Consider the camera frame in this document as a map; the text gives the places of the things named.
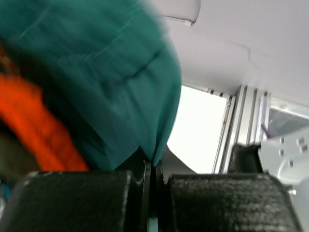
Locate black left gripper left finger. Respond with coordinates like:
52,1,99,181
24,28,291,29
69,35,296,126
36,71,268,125
0,161,151,232

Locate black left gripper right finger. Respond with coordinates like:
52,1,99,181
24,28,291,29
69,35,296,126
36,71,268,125
154,167,303,232

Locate dark teal shorts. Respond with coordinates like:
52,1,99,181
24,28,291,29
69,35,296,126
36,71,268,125
0,0,182,171

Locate orange shorts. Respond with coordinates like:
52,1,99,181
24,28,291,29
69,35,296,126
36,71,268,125
0,48,89,172

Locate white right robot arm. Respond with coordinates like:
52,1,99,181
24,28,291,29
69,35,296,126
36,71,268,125
231,127,309,206

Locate olive green shorts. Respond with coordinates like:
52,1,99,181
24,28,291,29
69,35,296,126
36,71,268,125
0,124,40,182

